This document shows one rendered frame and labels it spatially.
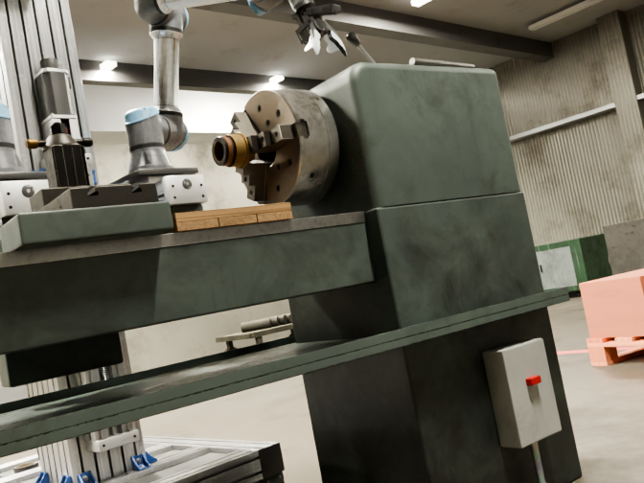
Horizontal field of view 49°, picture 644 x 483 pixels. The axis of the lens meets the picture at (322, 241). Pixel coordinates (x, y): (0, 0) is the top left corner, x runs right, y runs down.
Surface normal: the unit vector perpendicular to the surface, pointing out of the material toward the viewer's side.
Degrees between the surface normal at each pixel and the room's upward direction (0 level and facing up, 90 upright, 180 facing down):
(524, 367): 90
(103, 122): 90
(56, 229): 90
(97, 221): 90
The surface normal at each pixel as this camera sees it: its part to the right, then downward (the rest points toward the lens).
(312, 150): 0.61, 0.12
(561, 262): -0.72, 0.09
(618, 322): -0.87, 0.14
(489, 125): 0.58, -0.16
